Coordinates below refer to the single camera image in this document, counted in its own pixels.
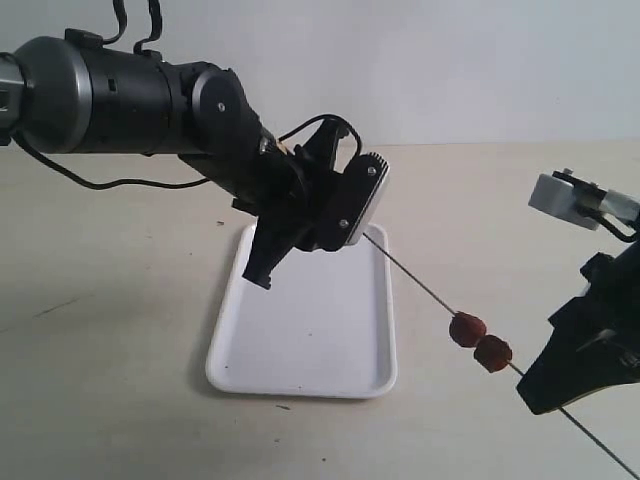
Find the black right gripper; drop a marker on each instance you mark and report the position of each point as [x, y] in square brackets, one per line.
[595, 339]

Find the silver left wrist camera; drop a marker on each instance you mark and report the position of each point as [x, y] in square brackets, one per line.
[351, 206]

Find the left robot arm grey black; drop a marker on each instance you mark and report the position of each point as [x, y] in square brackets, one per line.
[60, 98]

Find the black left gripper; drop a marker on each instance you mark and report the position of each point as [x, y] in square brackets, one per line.
[287, 215]

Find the white rectangular plastic tray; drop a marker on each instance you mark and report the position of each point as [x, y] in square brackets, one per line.
[325, 328]

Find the thin metal skewer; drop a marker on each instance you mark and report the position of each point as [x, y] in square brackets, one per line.
[561, 409]

